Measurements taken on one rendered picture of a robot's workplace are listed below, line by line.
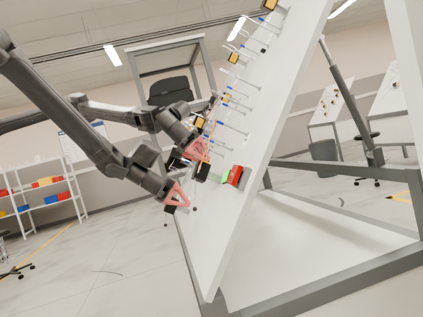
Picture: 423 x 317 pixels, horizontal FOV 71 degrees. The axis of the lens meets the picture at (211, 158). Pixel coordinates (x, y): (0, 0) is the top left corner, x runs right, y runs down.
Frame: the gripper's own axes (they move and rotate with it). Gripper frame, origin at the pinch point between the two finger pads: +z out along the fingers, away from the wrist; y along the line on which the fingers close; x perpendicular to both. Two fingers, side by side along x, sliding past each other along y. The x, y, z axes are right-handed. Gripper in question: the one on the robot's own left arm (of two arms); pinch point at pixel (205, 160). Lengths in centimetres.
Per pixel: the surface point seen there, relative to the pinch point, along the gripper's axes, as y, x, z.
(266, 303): -17.6, 21.6, 33.5
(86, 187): 778, -4, -164
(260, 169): -28.2, 3.5, 9.6
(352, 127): 379, -433, 178
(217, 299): -19.2, 28.9, 23.0
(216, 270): -21.0, 24.7, 18.3
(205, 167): -2.2, 2.6, 1.6
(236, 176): -23.9, 6.8, 7.4
